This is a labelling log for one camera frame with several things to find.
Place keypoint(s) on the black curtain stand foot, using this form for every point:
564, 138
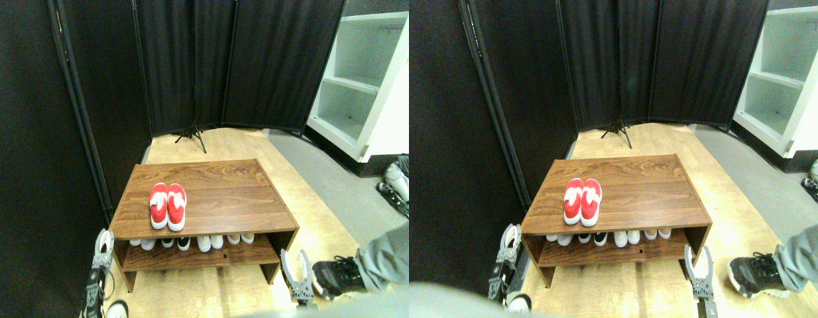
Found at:
194, 129
620, 124

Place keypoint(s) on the brown shoe rack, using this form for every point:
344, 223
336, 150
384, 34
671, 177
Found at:
217, 199
638, 195

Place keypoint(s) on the white shelf unit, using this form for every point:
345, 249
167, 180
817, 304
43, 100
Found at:
790, 53
356, 59

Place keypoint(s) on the black curtain stand pole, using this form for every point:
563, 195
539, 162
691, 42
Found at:
492, 99
81, 112

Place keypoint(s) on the red shoe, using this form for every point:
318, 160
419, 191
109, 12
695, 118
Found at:
573, 201
159, 207
177, 208
592, 203

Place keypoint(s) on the black and white shoe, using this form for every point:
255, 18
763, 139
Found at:
600, 238
183, 244

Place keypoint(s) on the person's legs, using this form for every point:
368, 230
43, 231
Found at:
339, 277
757, 275

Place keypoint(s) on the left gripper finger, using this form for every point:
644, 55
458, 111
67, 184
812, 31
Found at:
502, 255
97, 262
520, 238
112, 244

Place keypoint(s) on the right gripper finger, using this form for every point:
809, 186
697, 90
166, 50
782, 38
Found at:
290, 283
709, 279
308, 283
693, 279

